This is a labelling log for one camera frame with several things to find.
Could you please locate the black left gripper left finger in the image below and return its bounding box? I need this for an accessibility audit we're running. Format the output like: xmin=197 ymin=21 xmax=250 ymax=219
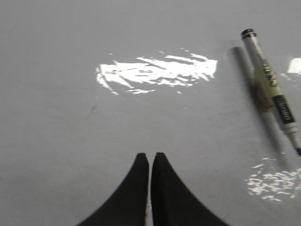
xmin=79 ymin=153 xmax=149 ymax=226

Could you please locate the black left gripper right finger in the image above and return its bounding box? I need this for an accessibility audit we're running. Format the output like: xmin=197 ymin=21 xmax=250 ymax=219
xmin=150 ymin=153 xmax=227 ymax=226

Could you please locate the white black whiteboard marker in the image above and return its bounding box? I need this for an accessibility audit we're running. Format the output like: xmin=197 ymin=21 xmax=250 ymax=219
xmin=241 ymin=29 xmax=301 ymax=155

